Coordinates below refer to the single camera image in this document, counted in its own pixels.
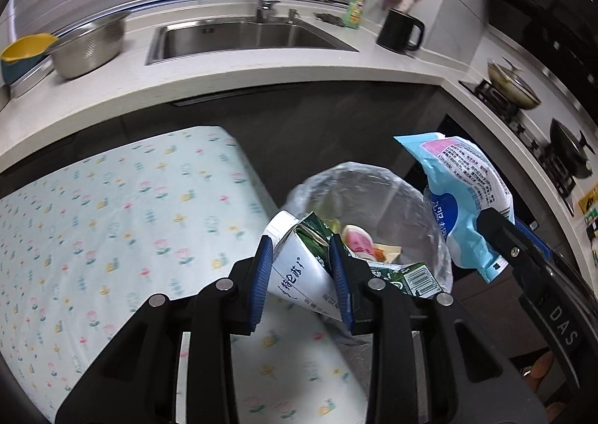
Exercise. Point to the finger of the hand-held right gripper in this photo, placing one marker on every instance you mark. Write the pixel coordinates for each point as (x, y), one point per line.
(502, 235)
(537, 242)

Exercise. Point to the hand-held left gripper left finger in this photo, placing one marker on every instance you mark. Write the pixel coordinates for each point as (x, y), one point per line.
(261, 284)

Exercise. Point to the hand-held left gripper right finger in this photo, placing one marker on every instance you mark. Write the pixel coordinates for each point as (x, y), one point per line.
(340, 284)

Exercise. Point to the green and white milk carton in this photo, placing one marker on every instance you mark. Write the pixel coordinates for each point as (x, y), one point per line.
(299, 274)

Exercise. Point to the pink paper cup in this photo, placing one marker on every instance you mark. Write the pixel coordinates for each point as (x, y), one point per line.
(357, 242)

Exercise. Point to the cream toast packet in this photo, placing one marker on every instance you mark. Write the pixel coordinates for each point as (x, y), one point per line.
(387, 252)

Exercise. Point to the light blue snack packet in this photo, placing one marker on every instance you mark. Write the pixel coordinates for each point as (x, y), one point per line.
(458, 181)

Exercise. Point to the grey trash bin with liner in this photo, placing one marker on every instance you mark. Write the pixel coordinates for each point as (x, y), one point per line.
(411, 218)

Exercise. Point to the person's right hand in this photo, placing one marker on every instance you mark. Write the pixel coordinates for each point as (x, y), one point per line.
(542, 368)

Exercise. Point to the yellow sticker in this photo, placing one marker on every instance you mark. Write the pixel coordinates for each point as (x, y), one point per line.
(589, 202)

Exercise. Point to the black wok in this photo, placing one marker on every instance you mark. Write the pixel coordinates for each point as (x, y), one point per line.
(570, 148)

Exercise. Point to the gas stove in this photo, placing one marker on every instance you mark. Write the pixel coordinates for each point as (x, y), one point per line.
(528, 134)

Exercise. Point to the lidded frying pan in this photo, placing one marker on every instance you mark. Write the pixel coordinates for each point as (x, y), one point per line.
(514, 88)

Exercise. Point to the floral tablecloth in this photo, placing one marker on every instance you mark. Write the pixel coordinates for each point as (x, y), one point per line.
(117, 242)

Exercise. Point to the black kettle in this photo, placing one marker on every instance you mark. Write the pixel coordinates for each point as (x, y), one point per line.
(397, 31)

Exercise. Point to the steel sink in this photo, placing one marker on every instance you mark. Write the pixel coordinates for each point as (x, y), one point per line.
(252, 39)

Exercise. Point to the dark scouring pad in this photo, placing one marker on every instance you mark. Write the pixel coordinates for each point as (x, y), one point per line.
(328, 18)

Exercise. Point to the metal sink knob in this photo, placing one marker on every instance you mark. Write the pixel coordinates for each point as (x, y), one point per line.
(293, 16)

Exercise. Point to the green dish soap bottle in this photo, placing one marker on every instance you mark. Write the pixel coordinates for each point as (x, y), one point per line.
(355, 8)

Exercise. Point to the steel colander bowl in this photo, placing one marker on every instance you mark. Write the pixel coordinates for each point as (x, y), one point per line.
(88, 48)

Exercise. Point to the yellow and blue basin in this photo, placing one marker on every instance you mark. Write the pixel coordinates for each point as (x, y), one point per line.
(25, 53)

